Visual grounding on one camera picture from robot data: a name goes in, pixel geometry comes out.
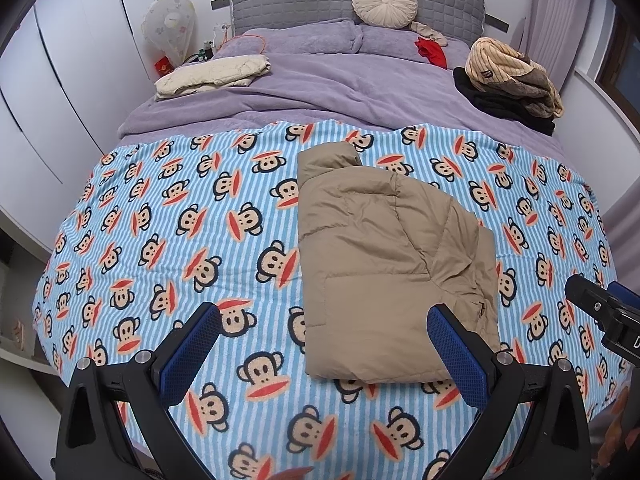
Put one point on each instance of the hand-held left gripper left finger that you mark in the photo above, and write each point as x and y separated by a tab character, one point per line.
192	355

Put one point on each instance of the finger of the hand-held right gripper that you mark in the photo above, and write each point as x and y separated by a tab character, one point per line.
592	300
625	294

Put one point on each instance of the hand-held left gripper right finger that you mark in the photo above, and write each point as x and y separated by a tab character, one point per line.
457	355

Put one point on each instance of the beige puffer jacket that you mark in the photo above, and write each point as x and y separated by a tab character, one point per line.
375	260

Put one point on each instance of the pile of brown black clothes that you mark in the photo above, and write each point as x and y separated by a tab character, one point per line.
500	65

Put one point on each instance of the monkey print striped blanket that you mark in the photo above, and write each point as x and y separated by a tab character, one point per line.
175	210

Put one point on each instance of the beige slipper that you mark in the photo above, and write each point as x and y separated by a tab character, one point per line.
19	331

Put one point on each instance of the black folded garment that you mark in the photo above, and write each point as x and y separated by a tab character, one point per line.
490	100

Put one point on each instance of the dark framed window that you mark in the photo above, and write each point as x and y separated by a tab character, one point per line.
625	60

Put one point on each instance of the cream folded garment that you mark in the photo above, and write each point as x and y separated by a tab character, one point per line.
210	75

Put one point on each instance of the red packet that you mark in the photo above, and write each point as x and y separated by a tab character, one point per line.
163	64

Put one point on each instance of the red cloth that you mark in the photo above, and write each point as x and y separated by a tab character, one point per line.
432	52

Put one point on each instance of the purple duvet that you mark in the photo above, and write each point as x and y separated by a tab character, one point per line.
325	90

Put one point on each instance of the white wardrobe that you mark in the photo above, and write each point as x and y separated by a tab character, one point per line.
60	85

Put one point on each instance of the small beige cloth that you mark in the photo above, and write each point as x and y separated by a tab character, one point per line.
432	32

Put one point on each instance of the purple pillow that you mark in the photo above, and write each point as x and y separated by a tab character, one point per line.
290	40
395	45

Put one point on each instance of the fan with white cover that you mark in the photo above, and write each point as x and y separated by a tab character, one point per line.
167	25

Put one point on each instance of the round cream cushion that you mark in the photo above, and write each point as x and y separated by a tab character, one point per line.
385	2

